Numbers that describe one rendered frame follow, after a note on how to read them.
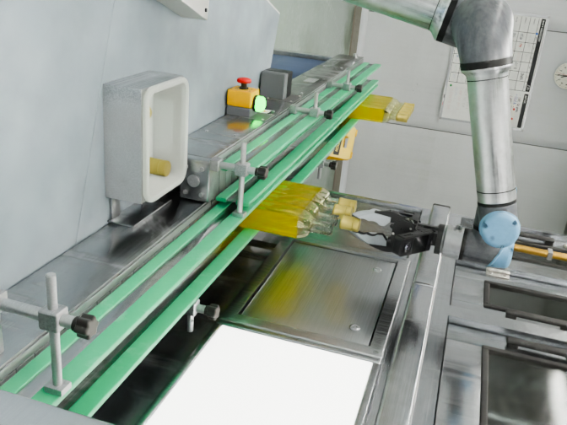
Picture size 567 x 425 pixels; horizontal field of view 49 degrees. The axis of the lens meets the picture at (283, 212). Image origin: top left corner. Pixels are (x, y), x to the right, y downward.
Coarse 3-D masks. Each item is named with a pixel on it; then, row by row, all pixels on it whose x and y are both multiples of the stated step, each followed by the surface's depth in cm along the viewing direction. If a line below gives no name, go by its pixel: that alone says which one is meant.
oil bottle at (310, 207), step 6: (270, 198) 152; (276, 198) 152; (282, 198) 152; (288, 198) 153; (294, 198) 153; (282, 204) 150; (288, 204) 149; (294, 204) 149; (300, 204) 150; (306, 204) 150; (312, 204) 151; (306, 210) 148; (312, 210) 148; (318, 210) 151; (312, 216) 148
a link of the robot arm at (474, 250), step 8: (464, 232) 141; (472, 232) 141; (464, 240) 140; (472, 240) 140; (480, 240) 139; (464, 248) 140; (472, 248) 140; (480, 248) 139; (488, 248) 138; (496, 248) 138; (504, 248) 138; (512, 248) 138; (464, 256) 141; (472, 256) 140; (480, 256) 140; (488, 256) 139; (496, 256) 138; (504, 256) 138; (480, 264) 142; (488, 264) 140; (496, 264) 139; (504, 264) 139
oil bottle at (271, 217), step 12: (264, 204) 148; (276, 204) 148; (252, 216) 146; (264, 216) 145; (276, 216) 144; (288, 216) 144; (300, 216) 143; (252, 228) 147; (264, 228) 146; (276, 228) 145; (288, 228) 144; (300, 228) 144
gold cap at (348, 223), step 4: (344, 216) 148; (348, 216) 148; (340, 220) 148; (344, 220) 148; (348, 220) 147; (352, 220) 147; (356, 220) 147; (360, 220) 148; (340, 224) 148; (344, 224) 148; (348, 224) 147; (352, 224) 147; (356, 224) 147; (340, 228) 149; (344, 228) 148; (348, 228) 148; (352, 228) 147; (356, 228) 147
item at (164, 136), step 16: (176, 80) 121; (144, 96) 112; (160, 96) 128; (176, 96) 127; (144, 112) 112; (160, 112) 129; (176, 112) 128; (144, 128) 114; (160, 128) 131; (176, 128) 130; (144, 144) 115; (160, 144) 132; (176, 144) 131; (144, 160) 116; (176, 160) 132; (144, 176) 117; (160, 176) 131; (176, 176) 132; (144, 192) 118; (160, 192) 124
